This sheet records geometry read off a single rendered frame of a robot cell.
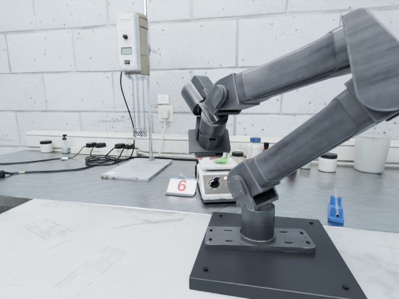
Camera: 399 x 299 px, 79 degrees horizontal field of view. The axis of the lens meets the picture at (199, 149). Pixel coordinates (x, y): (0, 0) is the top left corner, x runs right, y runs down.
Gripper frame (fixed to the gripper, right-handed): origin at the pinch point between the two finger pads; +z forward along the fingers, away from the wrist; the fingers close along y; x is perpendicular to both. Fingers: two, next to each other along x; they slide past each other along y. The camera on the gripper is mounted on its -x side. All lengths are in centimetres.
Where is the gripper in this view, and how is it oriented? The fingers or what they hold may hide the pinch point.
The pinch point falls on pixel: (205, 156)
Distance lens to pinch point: 67.6
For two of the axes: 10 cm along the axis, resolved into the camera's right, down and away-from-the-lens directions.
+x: 0.6, 8.8, -4.7
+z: -0.8, 4.7, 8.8
